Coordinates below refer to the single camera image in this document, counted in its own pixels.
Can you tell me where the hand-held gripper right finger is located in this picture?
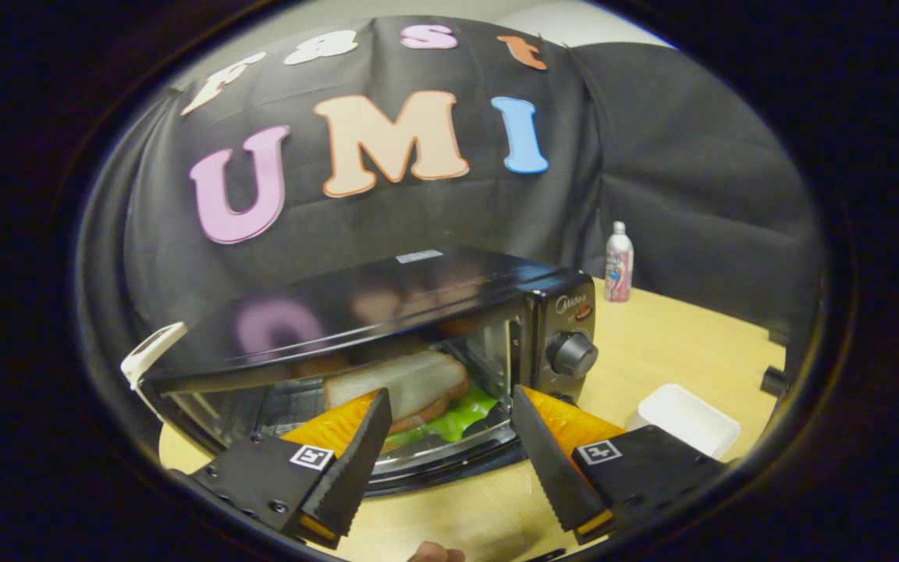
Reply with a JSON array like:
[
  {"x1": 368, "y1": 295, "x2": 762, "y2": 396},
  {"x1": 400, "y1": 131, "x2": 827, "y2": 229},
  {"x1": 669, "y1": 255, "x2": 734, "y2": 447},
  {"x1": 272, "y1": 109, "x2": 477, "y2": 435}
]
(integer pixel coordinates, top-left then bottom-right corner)
[{"x1": 510, "y1": 384, "x2": 731, "y2": 546}]

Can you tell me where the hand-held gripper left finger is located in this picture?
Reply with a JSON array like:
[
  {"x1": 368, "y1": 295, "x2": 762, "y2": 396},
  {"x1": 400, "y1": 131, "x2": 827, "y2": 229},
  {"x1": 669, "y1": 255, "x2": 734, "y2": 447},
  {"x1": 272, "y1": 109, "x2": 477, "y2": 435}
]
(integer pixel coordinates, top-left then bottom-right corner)
[{"x1": 171, "y1": 388, "x2": 393, "y2": 550}]

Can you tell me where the toy sandwich with lettuce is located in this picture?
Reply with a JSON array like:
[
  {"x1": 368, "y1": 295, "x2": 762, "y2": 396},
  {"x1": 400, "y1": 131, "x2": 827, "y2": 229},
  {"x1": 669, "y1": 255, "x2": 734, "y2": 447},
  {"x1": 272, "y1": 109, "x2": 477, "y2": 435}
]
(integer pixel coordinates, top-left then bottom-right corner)
[{"x1": 323, "y1": 350, "x2": 499, "y2": 449}]

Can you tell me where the black toaster oven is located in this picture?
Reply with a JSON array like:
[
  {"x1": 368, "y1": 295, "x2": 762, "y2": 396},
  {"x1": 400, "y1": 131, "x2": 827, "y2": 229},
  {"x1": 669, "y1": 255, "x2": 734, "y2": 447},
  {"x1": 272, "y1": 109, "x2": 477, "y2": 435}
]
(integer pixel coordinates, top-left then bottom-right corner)
[{"x1": 137, "y1": 248, "x2": 600, "y2": 499}]

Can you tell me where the white rectangular tray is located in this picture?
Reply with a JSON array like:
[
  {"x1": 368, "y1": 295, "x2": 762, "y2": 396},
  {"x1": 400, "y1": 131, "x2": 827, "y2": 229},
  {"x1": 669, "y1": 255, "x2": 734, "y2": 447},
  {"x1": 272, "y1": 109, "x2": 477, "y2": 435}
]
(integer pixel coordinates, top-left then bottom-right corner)
[{"x1": 627, "y1": 382, "x2": 741, "y2": 460}]

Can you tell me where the white pink drink bottle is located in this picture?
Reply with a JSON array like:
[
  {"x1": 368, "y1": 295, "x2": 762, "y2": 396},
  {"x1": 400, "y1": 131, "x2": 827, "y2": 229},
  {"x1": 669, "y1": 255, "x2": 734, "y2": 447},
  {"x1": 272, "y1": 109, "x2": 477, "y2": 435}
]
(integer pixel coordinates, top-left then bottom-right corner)
[{"x1": 604, "y1": 221, "x2": 635, "y2": 304}]

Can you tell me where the white plastic object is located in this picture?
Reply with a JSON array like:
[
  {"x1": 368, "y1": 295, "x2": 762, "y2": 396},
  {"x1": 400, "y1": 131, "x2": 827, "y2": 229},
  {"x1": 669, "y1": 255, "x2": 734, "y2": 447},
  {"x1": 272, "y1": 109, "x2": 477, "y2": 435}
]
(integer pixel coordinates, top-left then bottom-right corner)
[{"x1": 121, "y1": 322, "x2": 188, "y2": 390}]

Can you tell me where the black backdrop cloth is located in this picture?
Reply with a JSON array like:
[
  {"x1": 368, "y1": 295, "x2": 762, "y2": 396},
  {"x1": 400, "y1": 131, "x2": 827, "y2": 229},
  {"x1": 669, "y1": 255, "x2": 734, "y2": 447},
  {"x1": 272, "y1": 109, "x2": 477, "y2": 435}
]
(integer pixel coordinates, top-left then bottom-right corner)
[{"x1": 77, "y1": 16, "x2": 829, "y2": 368}]

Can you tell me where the black bracket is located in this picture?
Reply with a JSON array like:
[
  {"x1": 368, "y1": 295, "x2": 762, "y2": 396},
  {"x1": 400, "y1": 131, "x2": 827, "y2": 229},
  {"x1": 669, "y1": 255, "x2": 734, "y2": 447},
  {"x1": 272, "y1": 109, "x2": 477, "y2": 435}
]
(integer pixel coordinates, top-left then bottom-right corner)
[{"x1": 760, "y1": 328, "x2": 795, "y2": 399}]

